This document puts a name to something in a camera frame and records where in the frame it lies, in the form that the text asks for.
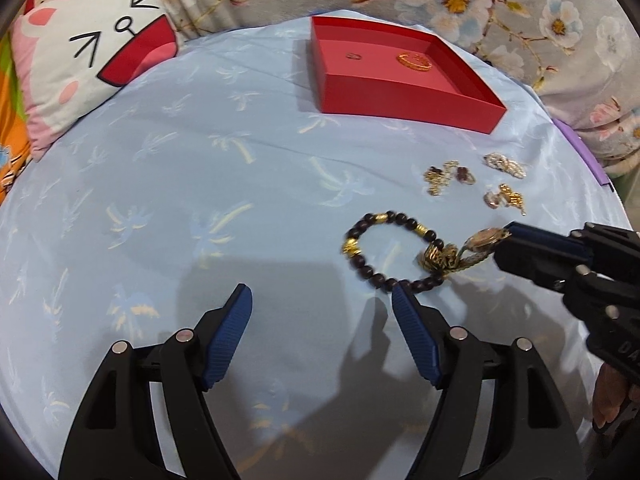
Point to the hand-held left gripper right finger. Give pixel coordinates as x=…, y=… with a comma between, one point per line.
x=412, y=330

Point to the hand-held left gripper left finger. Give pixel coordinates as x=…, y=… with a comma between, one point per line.
x=231, y=327

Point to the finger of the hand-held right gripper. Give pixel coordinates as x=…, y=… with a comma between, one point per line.
x=545, y=242
x=535, y=267

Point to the gold dangle earring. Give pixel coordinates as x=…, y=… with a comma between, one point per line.
x=506, y=196

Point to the red cardboard box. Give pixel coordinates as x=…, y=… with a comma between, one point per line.
x=380, y=90

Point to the person's right hand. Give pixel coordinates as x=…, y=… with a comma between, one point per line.
x=607, y=395

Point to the purple plastic edge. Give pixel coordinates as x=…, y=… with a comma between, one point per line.
x=582, y=152

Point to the red stone earring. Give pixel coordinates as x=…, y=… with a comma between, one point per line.
x=465, y=175

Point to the light blue palm-print sheet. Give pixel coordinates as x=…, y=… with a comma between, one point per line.
x=175, y=185

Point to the orange printed cloth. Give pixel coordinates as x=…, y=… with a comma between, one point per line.
x=10, y=125

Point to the cartoon face pillow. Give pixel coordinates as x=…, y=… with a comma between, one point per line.
x=65, y=60

